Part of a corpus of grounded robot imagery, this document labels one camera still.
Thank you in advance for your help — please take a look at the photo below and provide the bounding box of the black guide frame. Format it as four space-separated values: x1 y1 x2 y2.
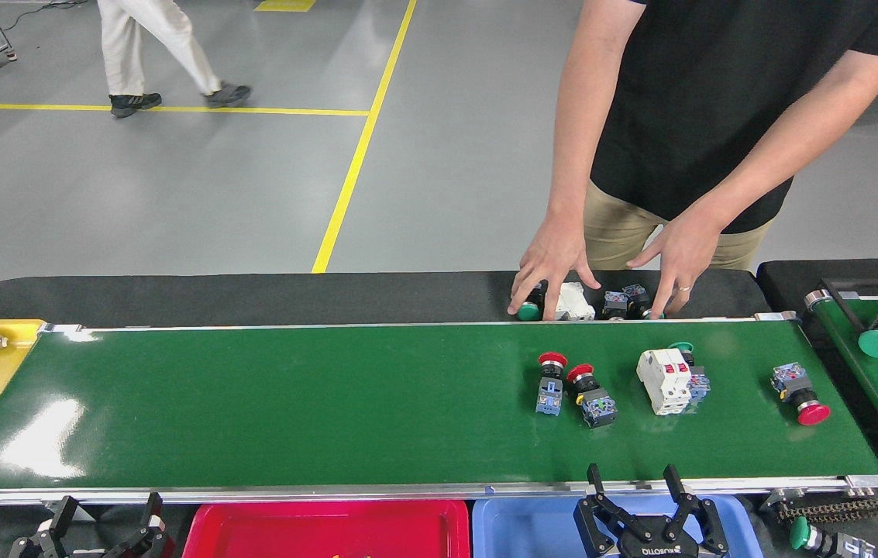
821 277 878 332

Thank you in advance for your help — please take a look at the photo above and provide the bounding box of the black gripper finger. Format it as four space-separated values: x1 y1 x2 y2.
659 463 730 556
102 492 176 558
574 463 645 557
9 496 81 558

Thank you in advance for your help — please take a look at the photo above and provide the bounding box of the black floor cable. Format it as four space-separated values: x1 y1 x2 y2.
9 0 91 28

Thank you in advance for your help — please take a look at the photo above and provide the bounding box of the white circuit breaker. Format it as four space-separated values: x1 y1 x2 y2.
636 348 694 416
555 282 596 322

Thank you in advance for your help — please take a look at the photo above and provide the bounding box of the conveyor drive chain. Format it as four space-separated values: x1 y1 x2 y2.
760 490 878 525

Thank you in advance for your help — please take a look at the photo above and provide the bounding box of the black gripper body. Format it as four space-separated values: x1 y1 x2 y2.
615 527 701 558

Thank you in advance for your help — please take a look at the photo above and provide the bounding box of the red plastic tray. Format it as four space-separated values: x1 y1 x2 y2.
181 500 472 558

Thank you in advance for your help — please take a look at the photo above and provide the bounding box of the blue plastic tray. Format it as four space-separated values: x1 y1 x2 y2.
472 494 765 558

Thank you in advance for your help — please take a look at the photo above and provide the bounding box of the person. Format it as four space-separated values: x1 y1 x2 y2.
507 0 878 322
96 0 252 119

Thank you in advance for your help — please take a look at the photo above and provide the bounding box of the long green conveyor belt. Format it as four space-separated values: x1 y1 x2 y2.
0 312 878 514

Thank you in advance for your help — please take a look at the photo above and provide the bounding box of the person's left hand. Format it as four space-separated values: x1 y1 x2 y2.
626 209 722 320

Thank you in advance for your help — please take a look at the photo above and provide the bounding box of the person's right hand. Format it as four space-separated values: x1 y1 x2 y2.
507 213 602 322

